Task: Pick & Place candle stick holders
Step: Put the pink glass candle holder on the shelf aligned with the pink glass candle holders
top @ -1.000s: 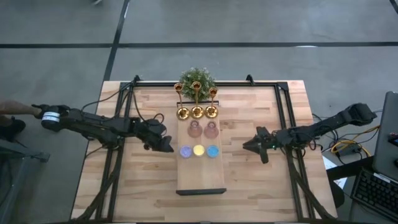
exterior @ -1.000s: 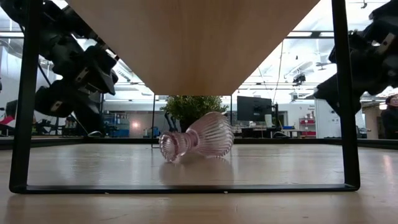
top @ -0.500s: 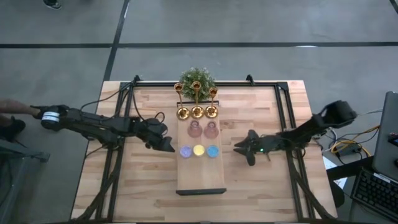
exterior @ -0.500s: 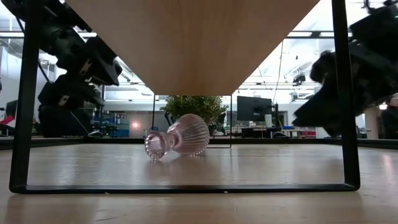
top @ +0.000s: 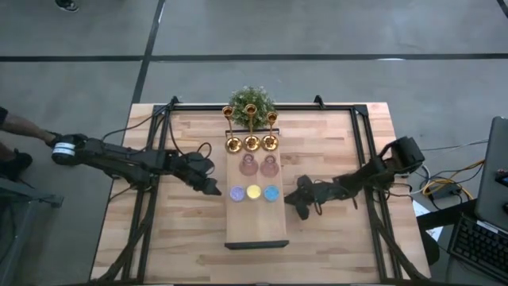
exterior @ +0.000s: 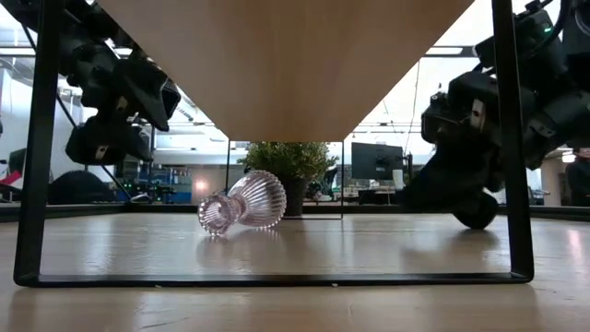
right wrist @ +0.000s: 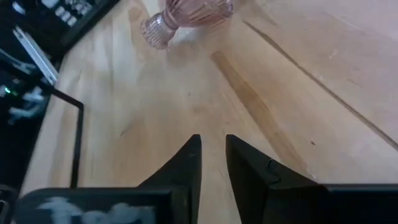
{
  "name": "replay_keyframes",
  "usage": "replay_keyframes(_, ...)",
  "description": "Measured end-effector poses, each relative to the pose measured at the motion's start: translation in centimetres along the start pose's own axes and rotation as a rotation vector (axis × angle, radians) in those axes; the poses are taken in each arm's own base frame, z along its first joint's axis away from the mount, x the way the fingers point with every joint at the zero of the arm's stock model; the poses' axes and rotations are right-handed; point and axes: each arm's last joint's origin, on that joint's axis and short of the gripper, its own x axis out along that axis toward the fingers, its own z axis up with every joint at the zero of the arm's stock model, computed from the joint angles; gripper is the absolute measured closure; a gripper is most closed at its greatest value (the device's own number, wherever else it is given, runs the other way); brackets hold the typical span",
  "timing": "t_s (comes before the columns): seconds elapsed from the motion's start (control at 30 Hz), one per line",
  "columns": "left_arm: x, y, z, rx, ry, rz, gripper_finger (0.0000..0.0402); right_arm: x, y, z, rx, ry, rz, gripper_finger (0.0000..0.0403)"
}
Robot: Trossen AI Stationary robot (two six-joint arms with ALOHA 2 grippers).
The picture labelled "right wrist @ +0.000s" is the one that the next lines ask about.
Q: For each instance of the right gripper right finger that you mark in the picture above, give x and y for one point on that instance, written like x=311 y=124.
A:
x=264 y=186

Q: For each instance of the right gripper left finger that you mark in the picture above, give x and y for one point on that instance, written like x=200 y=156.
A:
x=186 y=174

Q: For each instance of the pink ribbed glass candle holder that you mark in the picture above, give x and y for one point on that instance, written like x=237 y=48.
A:
x=192 y=14

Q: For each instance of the white strip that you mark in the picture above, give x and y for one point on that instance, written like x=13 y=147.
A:
x=37 y=56

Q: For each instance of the black panel with white keys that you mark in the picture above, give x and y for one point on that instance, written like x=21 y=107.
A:
x=46 y=18

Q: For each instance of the thin black metal bracket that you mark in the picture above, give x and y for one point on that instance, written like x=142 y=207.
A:
x=79 y=140

